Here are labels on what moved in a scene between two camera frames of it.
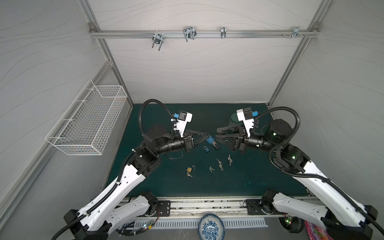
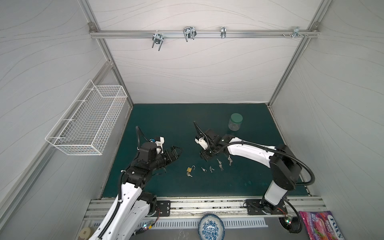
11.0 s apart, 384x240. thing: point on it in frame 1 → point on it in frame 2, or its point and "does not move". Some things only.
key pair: (220, 165) does not move
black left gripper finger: (192, 132) → (178, 150)
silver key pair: (230, 159) does not move
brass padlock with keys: (189, 169) does not move
